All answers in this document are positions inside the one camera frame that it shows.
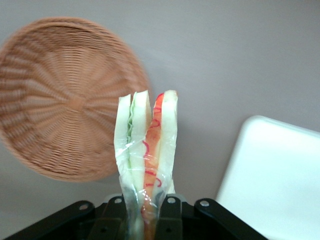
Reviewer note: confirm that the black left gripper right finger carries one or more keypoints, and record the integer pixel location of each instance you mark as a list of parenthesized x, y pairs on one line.
[(170, 220)]

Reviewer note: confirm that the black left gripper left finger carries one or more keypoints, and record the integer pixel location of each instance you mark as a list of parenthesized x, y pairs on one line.
[(110, 220)]

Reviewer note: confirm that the triangle sandwich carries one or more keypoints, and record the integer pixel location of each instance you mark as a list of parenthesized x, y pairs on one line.
[(140, 140)]

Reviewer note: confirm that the cream rectangular plastic tray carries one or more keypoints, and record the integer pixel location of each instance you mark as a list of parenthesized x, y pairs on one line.
[(275, 175)]

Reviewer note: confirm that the round brown wicker basket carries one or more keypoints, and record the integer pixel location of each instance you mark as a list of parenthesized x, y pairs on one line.
[(62, 105)]

